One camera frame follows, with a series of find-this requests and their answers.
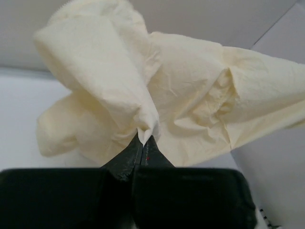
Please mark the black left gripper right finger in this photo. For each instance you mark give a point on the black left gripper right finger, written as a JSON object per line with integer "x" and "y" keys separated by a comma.
{"x": 168, "y": 197}

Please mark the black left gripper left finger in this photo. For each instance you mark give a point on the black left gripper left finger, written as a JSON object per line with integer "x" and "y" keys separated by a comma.
{"x": 70, "y": 198}

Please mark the cream yellow jacket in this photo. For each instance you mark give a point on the cream yellow jacket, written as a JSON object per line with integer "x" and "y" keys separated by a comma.
{"x": 197, "y": 98}

